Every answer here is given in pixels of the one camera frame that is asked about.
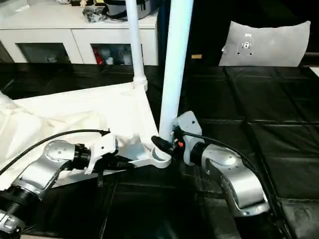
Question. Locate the white plastic table leg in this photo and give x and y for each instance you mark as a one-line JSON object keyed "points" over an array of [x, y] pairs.
{"points": [[135, 40], [5, 100], [175, 64]]}

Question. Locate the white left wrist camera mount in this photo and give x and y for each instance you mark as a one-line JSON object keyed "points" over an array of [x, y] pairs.
{"points": [[102, 148]]}

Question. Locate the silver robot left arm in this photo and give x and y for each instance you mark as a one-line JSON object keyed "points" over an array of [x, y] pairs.
{"points": [[40, 174]]}

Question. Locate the small colourful figurines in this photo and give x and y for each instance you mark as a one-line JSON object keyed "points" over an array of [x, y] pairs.
{"points": [[82, 2]]}

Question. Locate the black cabinet with yellow label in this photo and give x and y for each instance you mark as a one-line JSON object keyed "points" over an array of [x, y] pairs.
{"points": [[204, 30]]}

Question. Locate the cluster of small bottles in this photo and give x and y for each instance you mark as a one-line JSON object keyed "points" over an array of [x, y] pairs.
{"points": [[112, 55]]}

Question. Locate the white cabinet with glass doors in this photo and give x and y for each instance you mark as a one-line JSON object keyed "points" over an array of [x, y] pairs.
{"points": [[50, 27]]}

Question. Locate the grey bag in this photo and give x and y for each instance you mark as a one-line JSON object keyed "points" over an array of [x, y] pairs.
{"points": [[124, 7]]}

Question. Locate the white plastic table top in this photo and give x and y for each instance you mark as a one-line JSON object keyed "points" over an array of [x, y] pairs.
{"points": [[75, 114]]}

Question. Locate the black work mat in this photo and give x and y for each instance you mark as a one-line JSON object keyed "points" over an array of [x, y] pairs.
{"points": [[239, 164]]}

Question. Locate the white cushion with badge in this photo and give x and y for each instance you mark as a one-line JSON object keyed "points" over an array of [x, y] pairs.
{"points": [[266, 45]]}

